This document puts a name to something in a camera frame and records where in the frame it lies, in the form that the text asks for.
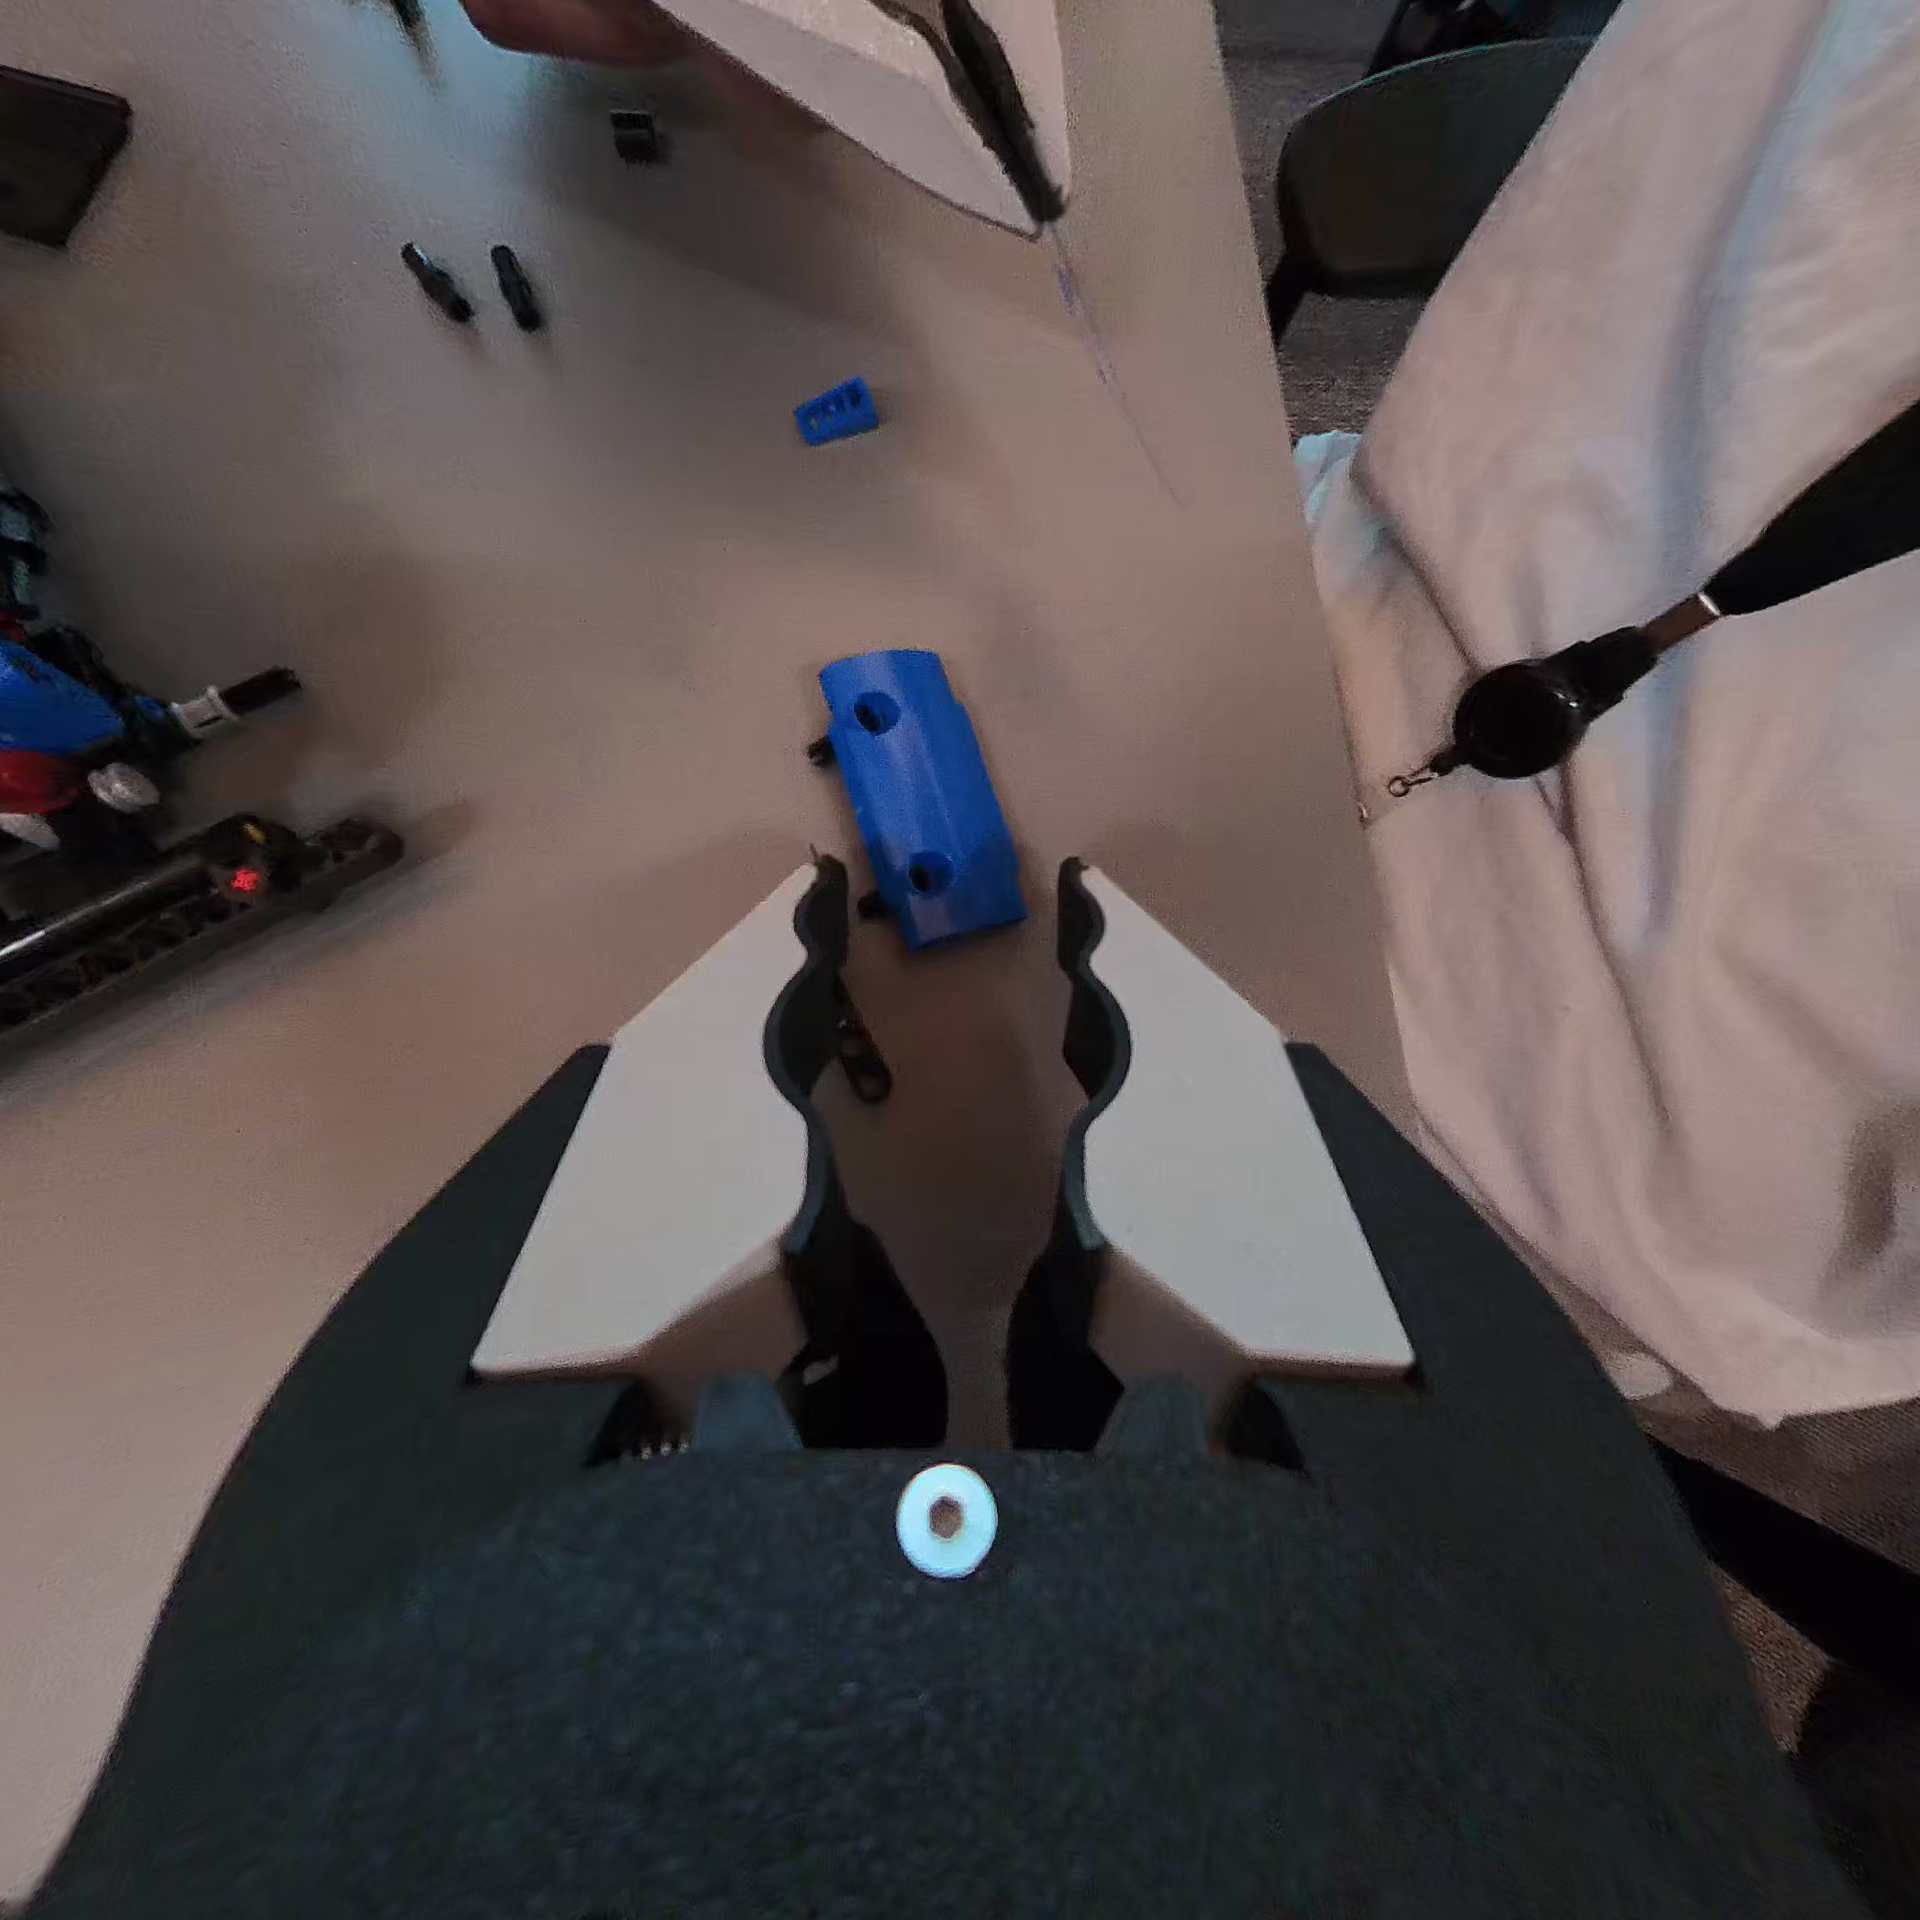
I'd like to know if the black square lego plate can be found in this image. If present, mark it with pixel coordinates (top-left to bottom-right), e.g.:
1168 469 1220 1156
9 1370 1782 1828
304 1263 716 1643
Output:
0 67 135 250

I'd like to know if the black lego beam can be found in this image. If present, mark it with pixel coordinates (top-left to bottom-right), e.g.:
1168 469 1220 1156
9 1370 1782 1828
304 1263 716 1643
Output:
815 977 893 1106

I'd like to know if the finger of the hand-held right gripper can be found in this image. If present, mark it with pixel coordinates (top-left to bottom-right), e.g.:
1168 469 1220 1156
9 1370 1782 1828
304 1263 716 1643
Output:
976 0 1076 225
650 0 1056 239

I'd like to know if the blue black lego vehicle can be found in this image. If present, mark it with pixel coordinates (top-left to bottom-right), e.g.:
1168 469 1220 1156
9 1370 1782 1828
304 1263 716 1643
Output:
0 487 407 1045

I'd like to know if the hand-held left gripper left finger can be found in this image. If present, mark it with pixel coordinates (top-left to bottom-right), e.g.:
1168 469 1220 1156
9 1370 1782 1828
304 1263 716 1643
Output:
471 852 946 1450

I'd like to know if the person's right hand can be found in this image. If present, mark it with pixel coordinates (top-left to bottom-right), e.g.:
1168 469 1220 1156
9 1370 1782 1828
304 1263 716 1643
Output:
456 0 706 69

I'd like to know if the white shirt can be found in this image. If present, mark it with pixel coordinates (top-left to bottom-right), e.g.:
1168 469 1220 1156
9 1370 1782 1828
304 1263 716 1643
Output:
1296 0 1920 1426

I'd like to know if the grey chair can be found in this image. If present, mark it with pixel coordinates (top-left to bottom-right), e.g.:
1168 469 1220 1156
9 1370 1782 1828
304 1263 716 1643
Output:
1264 37 1593 339

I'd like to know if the blue printed sticker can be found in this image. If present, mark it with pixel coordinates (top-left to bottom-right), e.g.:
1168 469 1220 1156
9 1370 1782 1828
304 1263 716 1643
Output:
1048 225 1186 506

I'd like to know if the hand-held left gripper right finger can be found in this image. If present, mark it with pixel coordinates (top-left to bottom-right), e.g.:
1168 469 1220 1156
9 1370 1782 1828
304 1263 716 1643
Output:
1008 857 1416 1450

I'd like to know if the blue curved lego panel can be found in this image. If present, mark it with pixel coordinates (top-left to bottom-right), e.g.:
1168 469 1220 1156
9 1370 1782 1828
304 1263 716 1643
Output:
815 646 1029 950

